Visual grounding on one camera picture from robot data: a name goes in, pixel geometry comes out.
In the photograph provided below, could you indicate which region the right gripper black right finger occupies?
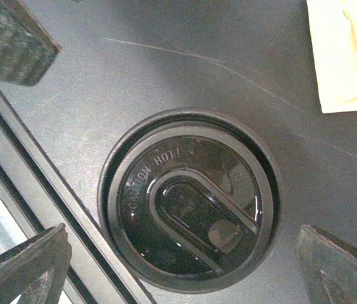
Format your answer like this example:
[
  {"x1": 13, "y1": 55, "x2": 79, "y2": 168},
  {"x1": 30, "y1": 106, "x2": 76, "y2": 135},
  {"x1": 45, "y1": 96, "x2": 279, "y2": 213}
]
[{"x1": 296, "y1": 225, "x2": 357, "y2": 303}]

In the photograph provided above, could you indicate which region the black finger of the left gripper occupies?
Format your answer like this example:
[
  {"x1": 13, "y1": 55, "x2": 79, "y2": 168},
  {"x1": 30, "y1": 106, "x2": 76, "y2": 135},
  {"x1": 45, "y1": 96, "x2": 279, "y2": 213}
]
[{"x1": 0, "y1": 1, "x2": 61, "y2": 86}]

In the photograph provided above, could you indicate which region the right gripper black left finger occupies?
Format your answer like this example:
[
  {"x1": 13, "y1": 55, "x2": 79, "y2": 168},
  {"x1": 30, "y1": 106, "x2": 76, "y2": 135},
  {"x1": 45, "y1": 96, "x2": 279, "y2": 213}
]
[{"x1": 0, "y1": 223, "x2": 72, "y2": 303}]

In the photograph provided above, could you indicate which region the orange kraft paper bag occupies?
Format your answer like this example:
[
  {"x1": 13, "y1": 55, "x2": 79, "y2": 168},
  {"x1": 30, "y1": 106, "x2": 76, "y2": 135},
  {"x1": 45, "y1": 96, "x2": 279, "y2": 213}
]
[{"x1": 306, "y1": 1, "x2": 357, "y2": 113}]

